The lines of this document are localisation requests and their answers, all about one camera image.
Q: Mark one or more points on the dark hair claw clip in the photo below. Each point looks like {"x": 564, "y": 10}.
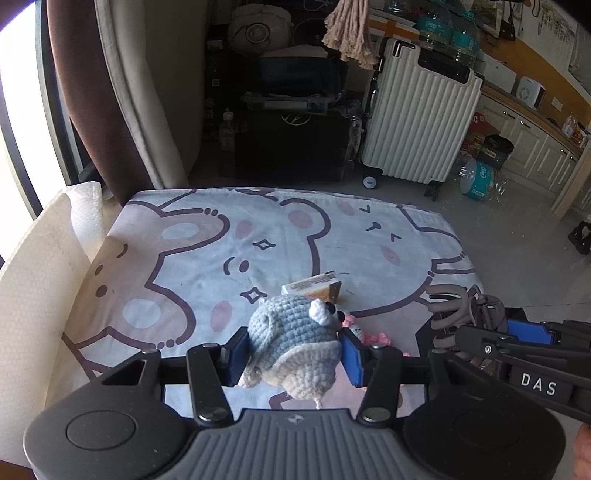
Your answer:
{"x": 443, "y": 323}

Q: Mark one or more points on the beige curtain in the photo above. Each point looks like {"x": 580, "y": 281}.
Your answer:
{"x": 147, "y": 92}

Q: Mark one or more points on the black cardboard box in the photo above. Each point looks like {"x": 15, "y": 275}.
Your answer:
{"x": 427, "y": 344}

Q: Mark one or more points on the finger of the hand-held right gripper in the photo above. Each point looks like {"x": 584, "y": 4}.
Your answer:
{"x": 531, "y": 331}
{"x": 485, "y": 344}

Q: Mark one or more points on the white textured paper towel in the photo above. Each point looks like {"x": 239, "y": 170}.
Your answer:
{"x": 85, "y": 212}

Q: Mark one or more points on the printed blanket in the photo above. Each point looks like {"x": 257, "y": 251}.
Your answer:
{"x": 194, "y": 258}

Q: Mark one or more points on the white ribbed suitcase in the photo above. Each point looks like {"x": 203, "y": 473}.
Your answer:
{"x": 415, "y": 129}

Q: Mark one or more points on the dark blue bag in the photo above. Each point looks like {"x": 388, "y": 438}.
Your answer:
{"x": 300, "y": 74}

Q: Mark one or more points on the clear plastic bag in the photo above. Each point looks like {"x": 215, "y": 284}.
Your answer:
{"x": 353, "y": 131}

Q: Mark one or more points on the pink bag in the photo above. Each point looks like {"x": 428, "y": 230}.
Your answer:
{"x": 258, "y": 32}

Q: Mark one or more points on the white kitchen cabinets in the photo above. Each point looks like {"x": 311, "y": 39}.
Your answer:
{"x": 531, "y": 138}

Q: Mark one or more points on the small plastic bottle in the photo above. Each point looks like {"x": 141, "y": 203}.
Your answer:
{"x": 227, "y": 131}

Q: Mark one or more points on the white box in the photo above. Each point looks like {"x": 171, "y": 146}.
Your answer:
{"x": 494, "y": 74}

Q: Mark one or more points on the black window frame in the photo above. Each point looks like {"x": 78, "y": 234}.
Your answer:
{"x": 51, "y": 106}

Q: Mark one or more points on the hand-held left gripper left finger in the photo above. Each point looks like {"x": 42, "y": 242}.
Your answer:
{"x": 239, "y": 355}

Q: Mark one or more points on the pink crochet doll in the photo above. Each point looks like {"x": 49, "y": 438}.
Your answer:
{"x": 376, "y": 339}

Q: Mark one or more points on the red carton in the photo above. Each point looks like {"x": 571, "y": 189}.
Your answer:
{"x": 475, "y": 131}

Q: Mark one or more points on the cream foam cushion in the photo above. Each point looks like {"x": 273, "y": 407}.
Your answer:
{"x": 37, "y": 286}

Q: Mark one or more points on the teal water bottle pack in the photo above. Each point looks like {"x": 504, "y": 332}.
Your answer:
{"x": 480, "y": 177}

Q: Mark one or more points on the clear plastic storage box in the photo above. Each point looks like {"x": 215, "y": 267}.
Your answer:
{"x": 286, "y": 102}

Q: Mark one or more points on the white heater appliance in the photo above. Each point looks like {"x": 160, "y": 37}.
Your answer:
{"x": 530, "y": 92}

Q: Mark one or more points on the black trash bin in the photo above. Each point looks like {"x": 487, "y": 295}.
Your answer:
{"x": 497, "y": 150}

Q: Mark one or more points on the grey crochet doll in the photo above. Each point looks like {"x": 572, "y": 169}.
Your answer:
{"x": 286, "y": 332}

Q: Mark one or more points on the wall socket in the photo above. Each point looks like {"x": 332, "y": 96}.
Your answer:
{"x": 557, "y": 104}

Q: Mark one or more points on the pack of water bottles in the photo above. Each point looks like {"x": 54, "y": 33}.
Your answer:
{"x": 445, "y": 32}

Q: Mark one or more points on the small yellow tissue pack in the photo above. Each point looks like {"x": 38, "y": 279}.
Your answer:
{"x": 309, "y": 286}

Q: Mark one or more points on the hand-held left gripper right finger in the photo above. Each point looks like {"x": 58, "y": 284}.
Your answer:
{"x": 353, "y": 364}

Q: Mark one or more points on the brown curtain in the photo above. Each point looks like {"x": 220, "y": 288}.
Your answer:
{"x": 87, "y": 92}

